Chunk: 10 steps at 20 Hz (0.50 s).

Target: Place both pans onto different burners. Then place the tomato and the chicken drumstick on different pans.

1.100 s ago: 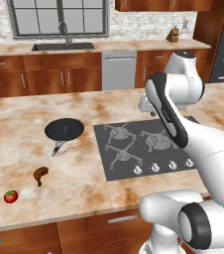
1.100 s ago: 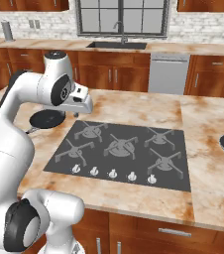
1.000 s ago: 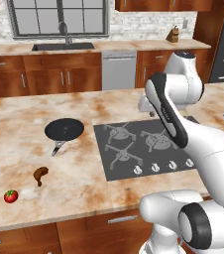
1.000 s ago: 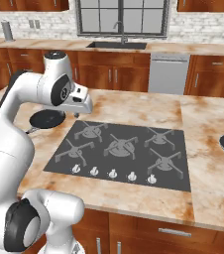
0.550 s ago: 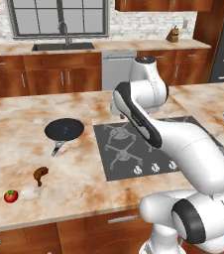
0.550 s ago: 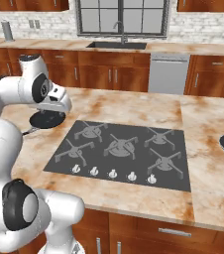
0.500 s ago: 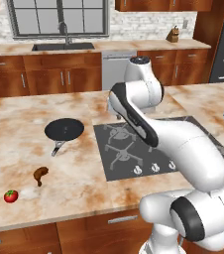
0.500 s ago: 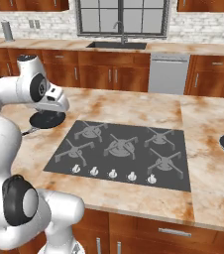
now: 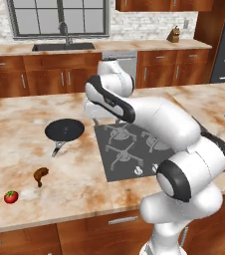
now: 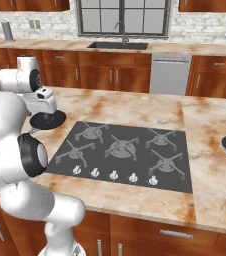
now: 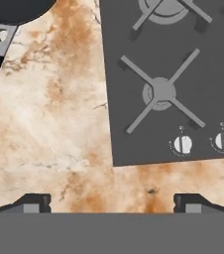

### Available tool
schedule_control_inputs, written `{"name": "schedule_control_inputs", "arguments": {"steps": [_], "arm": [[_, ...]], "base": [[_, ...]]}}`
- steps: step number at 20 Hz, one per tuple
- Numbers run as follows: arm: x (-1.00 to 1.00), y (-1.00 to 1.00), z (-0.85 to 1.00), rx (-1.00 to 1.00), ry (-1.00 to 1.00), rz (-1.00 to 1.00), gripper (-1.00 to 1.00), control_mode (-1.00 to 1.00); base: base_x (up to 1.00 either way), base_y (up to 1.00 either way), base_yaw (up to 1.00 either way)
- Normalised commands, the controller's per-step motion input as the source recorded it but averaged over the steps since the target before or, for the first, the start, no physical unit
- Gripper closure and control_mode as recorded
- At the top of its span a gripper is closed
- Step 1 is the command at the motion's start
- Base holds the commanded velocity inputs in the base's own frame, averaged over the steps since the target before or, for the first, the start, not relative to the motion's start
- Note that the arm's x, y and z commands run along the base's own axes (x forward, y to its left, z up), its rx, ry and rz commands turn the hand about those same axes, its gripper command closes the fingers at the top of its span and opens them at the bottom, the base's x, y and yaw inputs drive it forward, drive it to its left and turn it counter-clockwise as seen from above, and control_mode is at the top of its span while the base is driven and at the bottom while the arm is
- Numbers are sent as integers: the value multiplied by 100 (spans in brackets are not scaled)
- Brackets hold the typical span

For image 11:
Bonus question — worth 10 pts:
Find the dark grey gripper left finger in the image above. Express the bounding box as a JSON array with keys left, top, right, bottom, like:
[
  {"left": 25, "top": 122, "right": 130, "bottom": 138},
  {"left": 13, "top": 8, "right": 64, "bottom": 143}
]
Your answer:
[{"left": 0, "top": 193, "right": 53, "bottom": 214}]

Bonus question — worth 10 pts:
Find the black frying pan grey handle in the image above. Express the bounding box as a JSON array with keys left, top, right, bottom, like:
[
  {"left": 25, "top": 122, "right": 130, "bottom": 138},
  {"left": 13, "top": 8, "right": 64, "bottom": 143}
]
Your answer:
[{"left": 0, "top": 0, "right": 57, "bottom": 94}]

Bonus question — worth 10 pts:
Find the dark grey hob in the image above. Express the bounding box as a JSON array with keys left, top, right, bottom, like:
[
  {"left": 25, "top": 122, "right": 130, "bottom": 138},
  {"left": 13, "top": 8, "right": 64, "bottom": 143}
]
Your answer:
[{"left": 98, "top": 0, "right": 224, "bottom": 168}]

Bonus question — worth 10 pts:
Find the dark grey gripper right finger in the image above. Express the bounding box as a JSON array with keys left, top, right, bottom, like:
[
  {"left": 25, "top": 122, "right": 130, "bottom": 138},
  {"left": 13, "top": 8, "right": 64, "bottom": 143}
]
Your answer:
[{"left": 172, "top": 193, "right": 224, "bottom": 214}]

